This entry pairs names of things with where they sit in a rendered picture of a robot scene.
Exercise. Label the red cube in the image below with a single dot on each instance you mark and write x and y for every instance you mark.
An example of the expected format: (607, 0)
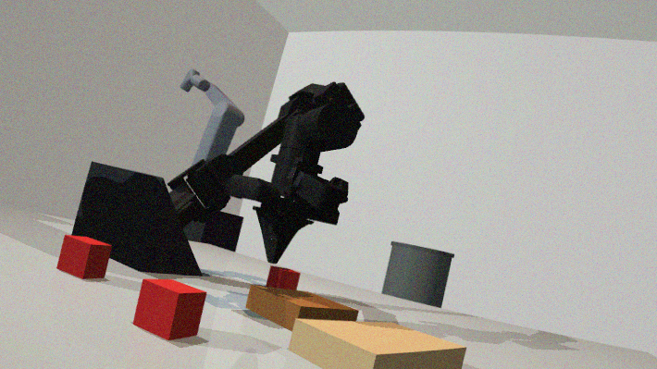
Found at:
(283, 278)
(169, 309)
(84, 257)

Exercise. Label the tan flat block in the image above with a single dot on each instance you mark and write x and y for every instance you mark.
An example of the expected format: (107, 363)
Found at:
(371, 345)

